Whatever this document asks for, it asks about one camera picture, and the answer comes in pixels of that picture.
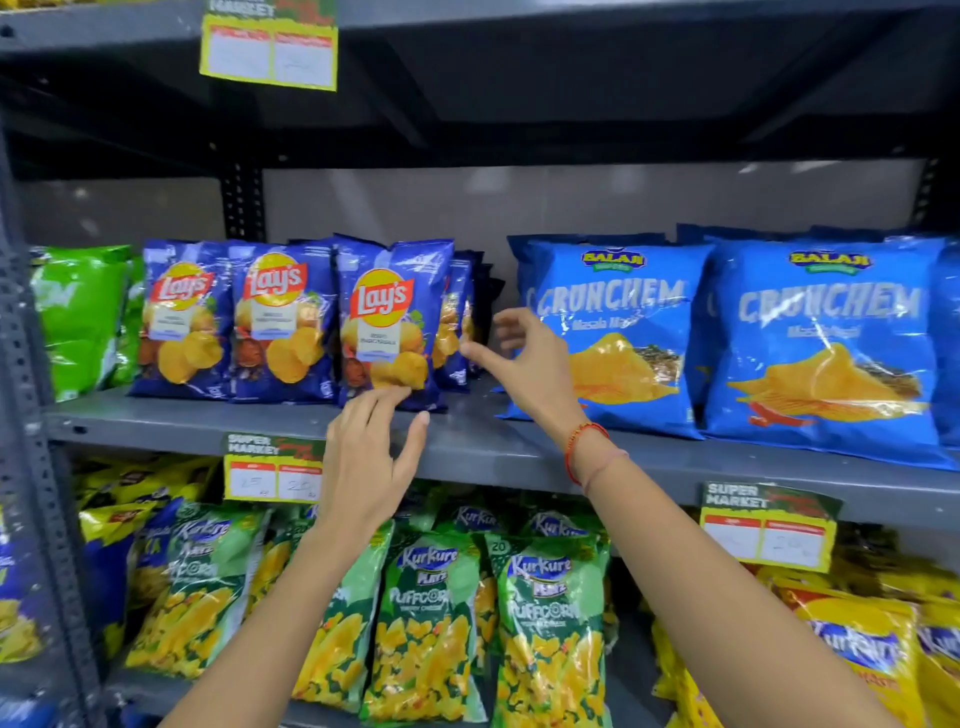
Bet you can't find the row of green puffs packets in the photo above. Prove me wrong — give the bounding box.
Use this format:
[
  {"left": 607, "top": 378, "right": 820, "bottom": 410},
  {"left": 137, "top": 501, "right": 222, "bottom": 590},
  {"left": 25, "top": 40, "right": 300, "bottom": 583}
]
[{"left": 124, "top": 483, "right": 621, "bottom": 728}]

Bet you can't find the dark blue chips packet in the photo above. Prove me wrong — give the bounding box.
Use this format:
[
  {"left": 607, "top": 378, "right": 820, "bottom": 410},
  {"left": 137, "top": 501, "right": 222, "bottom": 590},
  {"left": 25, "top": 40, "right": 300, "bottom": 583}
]
[
  {"left": 333, "top": 233, "right": 456, "bottom": 414},
  {"left": 432, "top": 254, "right": 476, "bottom": 393},
  {"left": 128, "top": 239, "right": 238, "bottom": 401},
  {"left": 228, "top": 240, "right": 340, "bottom": 405}
]

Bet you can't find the person's right forearm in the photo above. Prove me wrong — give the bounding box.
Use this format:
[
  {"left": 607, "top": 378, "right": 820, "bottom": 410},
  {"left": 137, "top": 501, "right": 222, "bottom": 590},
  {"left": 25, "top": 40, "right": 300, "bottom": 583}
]
[{"left": 567, "top": 426, "right": 903, "bottom": 728}]

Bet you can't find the pile of yellow blue packets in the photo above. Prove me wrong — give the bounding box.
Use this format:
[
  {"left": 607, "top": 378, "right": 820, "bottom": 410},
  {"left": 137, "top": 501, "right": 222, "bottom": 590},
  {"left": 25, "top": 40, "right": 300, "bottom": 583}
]
[{"left": 72, "top": 455, "right": 223, "bottom": 663}]

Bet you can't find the red thread bracelet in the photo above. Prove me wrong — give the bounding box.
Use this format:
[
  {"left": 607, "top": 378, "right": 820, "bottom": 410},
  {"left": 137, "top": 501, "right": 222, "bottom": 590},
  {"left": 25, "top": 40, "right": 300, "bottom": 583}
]
[{"left": 563, "top": 421, "right": 613, "bottom": 486}]

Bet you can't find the yellow green price tag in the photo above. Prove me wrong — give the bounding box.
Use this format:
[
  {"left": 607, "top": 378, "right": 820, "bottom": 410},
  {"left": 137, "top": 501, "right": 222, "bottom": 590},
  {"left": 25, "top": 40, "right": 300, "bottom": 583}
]
[
  {"left": 698, "top": 480, "right": 844, "bottom": 576},
  {"left": 199, "top": 0, "right": 339, "bottom": 93},
  {"left": 222, "top": 432, "right": 327, "bottom": 504}
]

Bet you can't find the grey perforated rack upright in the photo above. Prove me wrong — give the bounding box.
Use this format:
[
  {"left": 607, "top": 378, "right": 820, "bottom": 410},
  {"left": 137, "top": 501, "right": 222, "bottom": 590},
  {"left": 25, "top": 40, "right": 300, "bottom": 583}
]
[{"left": 0, "top": 112, "right": 108, "bottom": 728}]

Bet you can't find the person's left hand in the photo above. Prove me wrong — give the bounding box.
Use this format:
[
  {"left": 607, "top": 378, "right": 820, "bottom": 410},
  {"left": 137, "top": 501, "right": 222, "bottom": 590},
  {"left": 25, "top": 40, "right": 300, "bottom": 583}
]
[{"left": 315, "top": 385, "right": 432, "bottom": 543}]

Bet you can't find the pink thread wristband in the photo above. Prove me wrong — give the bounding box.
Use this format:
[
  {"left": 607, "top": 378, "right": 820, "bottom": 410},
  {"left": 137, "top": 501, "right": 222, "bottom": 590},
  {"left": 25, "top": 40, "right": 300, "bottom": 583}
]
[{"left": 581, "top": 447, "right": 631, "bottom": 497}]

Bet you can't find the black perforated rack upright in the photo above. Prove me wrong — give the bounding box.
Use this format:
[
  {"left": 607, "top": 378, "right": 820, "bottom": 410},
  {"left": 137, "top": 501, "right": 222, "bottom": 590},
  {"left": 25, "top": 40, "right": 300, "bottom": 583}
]
[
  {"left": 909, "top": 156, "right": 945, "bottom": 235},
  {"left": 218, "top": 160, "right": 269, "bottom": 243}
]

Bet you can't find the bright green snack packet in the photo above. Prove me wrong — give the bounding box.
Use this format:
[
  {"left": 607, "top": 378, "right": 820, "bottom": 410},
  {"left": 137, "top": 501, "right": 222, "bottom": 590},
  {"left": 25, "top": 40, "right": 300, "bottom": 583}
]
[
  {"left": 29, "top": 245, "right": 135, "bottom": 403},
  {"left": 111, "top": 255, "right": 146, "bottom": 388}
]

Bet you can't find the pile of yellow orange packets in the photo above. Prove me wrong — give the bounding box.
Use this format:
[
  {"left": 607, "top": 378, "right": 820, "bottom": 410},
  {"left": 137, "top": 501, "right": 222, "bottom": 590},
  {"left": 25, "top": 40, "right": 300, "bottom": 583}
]
[{"left": 649, "top": 522, "right": 960, "bottom": 728}]

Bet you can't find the blue yellow snack packet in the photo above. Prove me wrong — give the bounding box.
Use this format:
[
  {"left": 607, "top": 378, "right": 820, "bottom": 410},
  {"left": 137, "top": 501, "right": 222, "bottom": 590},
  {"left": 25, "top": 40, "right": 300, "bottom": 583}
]
[{"left": 0, "top": 507, "right": 48, "bottom": 666}]

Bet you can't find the light blue wafers packet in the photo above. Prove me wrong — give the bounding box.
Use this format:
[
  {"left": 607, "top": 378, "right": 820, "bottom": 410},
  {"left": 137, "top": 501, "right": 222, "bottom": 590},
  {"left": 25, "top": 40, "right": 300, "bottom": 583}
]
[
  {"left": 496, "top": 233, "right": 715, "bottom": 441},
  {"left": 674, "top": 222, "right": 759, "bottom": 410},
  {"left": 930, "top": 238, "right": 960, "bottom": 450},
  {"left": 701, "top": 234, "right": 960, "bottom": 473}
]

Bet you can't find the person's right hand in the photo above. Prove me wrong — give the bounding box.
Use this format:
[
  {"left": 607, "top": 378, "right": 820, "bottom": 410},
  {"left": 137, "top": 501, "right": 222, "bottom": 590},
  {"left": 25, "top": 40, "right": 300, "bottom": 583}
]
[{"left": 458, "top": 306, "right": 594, "bottom": 445}]

